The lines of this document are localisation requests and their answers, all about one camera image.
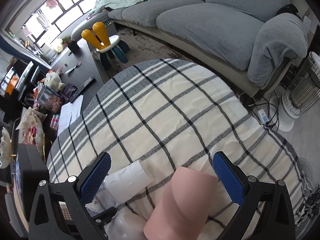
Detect white plastic cup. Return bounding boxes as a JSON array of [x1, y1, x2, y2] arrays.
[[104, 212, 147, 240]]

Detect white paper cup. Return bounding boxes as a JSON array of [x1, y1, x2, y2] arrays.
[[104, 160, 154, 204]]

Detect pink plastic cup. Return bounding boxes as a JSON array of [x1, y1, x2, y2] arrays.
[[143, 167, 218, 239]]

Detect black cup on table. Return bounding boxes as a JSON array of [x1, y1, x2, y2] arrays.
[[67, 40, 80, 54]]

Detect white shell dish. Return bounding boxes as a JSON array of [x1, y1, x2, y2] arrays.
[[0, 127, 12, 169]]

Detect snack basket tray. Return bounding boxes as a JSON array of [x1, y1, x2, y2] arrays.
[[16, 107, 47, 155]]

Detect white power strip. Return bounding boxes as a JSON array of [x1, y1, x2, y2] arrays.
[[258, 109, 269, 124]]

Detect white papers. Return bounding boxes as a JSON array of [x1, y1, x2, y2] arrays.
[[57, 95, 84, 135]]

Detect clear snack jar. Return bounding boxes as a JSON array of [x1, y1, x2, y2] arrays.
[[36, 83, 62, 113]]

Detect white electric heater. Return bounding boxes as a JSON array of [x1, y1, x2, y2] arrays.
[[270, 51, 320, 132]]

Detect plush toy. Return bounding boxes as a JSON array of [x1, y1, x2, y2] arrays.
[[41, 69, 66, 92]]

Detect plaid checkered tablecloth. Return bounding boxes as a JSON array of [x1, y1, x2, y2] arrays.
[[47, 59, 319, 239]]

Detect black remote control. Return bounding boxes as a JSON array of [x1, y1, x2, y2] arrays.
[[69, 76, 95, 103]]

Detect black piano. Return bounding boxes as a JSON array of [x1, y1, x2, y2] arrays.
[[1, 59, 43, 108]]

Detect black coffee table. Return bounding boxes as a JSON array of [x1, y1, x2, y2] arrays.
[[43, 38, 104, 140]]

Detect yellow rabbit ear stool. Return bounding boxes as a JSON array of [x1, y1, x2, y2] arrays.
[[81, 22, 130, 69]]

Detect grey sectional sofa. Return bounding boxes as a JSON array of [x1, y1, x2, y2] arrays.
[[72, 0, 308, 96]]

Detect black power cables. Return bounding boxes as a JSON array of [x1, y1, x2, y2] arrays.
[[238, 89, 281, 133]]

